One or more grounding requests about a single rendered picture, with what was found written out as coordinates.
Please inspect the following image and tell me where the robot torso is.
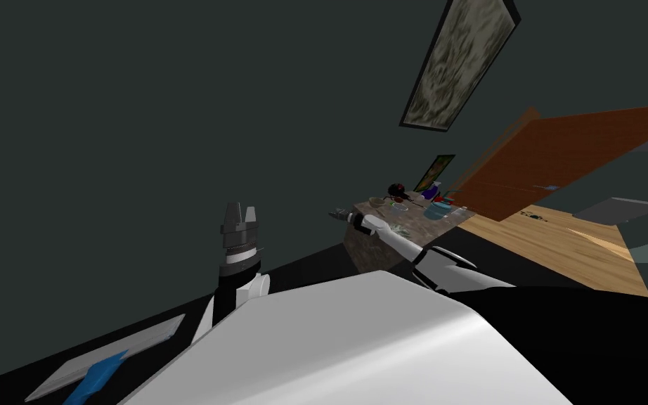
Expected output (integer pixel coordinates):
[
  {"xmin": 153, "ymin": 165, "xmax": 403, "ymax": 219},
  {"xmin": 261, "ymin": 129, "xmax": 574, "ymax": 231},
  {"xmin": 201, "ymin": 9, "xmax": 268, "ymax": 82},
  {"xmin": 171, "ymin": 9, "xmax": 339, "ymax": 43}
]
[{"xmin": 117, "ymin": 269, "xmax": 576, "ymax": 405}]

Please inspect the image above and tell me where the stone-patterned table with clutter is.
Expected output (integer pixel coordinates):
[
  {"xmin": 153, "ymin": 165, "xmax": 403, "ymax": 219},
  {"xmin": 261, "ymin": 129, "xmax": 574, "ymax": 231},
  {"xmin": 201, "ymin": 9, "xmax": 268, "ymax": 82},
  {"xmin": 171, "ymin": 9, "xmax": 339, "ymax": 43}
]
[{"xmin": 342, "ymin": 182, "xmax": 477, "ymax": 275}]

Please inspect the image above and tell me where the brown wooden door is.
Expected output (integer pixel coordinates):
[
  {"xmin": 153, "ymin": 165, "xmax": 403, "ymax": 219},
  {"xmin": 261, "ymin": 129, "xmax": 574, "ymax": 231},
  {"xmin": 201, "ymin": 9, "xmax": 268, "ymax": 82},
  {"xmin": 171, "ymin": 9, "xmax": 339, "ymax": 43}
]
[{"xmin": 446, "ymin": 103, "xmax": 648, "ymax": 223}]

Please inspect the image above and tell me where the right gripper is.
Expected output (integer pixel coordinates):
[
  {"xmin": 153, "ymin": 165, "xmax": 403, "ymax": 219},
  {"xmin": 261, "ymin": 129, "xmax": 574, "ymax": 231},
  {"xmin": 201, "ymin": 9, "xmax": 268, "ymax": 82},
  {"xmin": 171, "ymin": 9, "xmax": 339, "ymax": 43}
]
[{"xmin": 328, "ymin": 207, "xmax": 360, "ymax": 226}]

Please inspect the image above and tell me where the small green framed picture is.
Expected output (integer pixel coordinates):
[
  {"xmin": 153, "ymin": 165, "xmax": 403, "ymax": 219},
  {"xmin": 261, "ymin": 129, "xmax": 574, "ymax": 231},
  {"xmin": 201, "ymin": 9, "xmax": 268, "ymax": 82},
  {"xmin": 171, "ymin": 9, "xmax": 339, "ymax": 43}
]
[{"xmin": 413, "ymin": 154, "xmax": 457, "ymax": 193}]

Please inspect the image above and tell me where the blue flat block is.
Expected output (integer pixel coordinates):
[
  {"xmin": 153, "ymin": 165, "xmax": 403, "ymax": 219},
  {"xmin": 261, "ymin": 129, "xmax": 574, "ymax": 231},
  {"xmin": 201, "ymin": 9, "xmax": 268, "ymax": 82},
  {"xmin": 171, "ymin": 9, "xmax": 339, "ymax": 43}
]
[{"xmin": 64, "ymin": 349, "xmax": 130, "ymax": 405}]

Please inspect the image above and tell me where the large framed beige picture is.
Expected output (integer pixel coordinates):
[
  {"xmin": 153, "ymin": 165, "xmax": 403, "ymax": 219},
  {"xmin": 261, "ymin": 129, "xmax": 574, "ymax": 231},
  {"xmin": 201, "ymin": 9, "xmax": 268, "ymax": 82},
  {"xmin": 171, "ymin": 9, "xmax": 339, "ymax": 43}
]
[{"xmin": 398, "ymin": 0, "xmax": 522, "ymax": 134}]

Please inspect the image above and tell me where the grey flat box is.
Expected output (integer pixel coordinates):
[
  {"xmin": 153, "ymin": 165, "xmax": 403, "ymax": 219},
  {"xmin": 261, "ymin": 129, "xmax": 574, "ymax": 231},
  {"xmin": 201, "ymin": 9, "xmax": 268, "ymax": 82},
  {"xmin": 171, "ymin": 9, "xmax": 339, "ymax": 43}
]
[{"xmin": 574, "ymin": 196, "xmax": 648, "ymax": 227}]

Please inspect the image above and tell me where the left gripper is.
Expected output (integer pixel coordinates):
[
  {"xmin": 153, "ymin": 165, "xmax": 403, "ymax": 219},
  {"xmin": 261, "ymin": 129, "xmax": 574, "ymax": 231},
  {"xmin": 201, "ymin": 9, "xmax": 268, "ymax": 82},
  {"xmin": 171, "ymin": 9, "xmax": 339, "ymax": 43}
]
[{"xmin": 219, "ymin": 202, "xmax": 261, "ymax": 254}]

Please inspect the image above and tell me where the grey flat panel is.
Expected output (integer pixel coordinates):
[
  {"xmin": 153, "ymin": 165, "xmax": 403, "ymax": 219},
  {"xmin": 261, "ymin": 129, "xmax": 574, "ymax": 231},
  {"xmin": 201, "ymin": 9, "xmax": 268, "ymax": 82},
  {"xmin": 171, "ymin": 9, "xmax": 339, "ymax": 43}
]
[{"xmin": 22, "ymin": 313, "xmax": 186, "ymax": 403}]

